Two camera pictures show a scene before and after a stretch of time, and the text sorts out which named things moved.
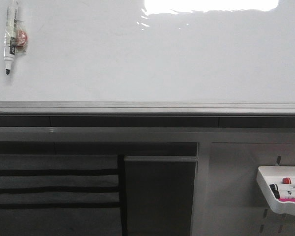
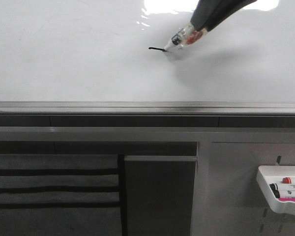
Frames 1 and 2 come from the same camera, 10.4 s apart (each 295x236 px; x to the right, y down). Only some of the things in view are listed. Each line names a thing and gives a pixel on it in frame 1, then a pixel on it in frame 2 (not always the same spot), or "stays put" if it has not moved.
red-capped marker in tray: x=286 y=180 stays put
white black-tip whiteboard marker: x=10 y=34 → x=187 y=35
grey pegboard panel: x=227 y=200 stays put
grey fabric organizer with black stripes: x=49 y=194 stays put
